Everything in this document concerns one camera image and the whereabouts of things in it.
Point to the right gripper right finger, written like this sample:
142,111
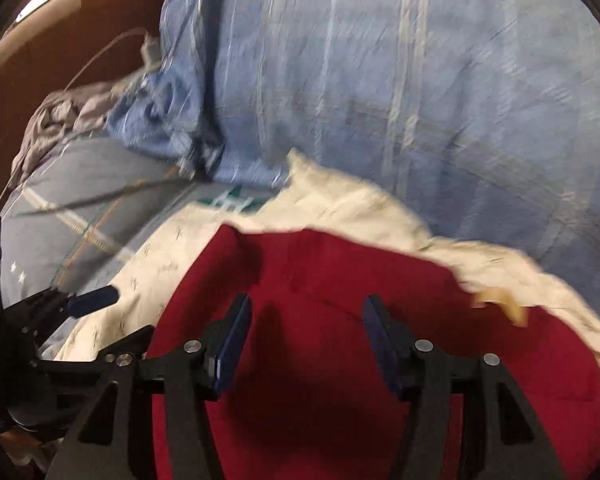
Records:
466,416

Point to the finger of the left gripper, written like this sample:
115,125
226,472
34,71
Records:
82,305

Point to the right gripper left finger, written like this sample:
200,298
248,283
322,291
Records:
112,437

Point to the dark red garment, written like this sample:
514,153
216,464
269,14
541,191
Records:
308,401

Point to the grey plaid bed sheet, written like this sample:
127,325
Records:
88,208

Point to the grey crumpled cloth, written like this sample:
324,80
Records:
62,115

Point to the cream leaf-print pillow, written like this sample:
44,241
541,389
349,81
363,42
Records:
329,201

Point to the brown wooden headboard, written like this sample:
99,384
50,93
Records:
66,42

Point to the blue plaid pillow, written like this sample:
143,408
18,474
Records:
483,116

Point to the white charger with cable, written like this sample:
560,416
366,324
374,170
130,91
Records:
150,52

